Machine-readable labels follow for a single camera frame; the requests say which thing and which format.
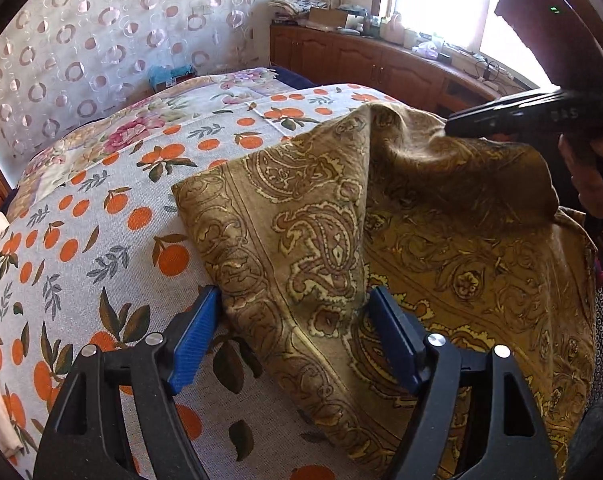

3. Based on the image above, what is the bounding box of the dark blue mattress edge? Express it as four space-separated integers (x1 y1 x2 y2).
272 66 315 90

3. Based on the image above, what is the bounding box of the pink floral bed quilt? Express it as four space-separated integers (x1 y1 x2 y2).
6 67 293 221

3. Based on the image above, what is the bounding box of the teal item on box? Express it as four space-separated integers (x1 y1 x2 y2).
148 64 198 92

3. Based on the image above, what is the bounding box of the person's right hand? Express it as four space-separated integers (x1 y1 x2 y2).
559 134 603 219

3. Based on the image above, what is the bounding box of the wooden side cabinet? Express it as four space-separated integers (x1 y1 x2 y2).
270 24 499 117

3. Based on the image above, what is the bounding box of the white circle pattern curtain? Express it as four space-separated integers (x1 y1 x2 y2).
0 0 256 184

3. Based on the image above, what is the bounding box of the orange fruit print sheet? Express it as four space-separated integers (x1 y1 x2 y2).
0 84 381 479

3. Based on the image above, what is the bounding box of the golden paisley patterned garment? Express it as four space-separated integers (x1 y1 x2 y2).
172 103 595 474

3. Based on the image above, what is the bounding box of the cardboard box on cabinet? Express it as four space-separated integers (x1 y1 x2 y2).
306 8 348 30

